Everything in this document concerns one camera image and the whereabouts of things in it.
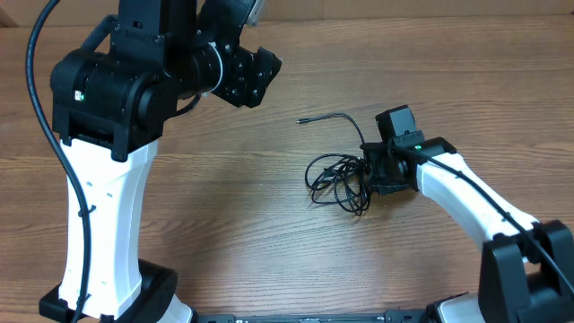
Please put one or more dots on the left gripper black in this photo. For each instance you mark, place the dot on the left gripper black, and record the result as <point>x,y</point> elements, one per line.
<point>252,74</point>

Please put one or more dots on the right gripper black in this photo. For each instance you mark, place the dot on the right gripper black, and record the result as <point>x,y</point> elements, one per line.
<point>383,187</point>

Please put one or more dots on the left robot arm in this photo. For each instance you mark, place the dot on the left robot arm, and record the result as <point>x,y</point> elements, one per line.
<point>141,66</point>

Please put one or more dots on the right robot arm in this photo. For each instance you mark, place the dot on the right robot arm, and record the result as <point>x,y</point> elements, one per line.
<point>526,272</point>

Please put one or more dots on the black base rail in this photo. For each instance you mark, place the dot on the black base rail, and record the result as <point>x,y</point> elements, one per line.
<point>389,316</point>

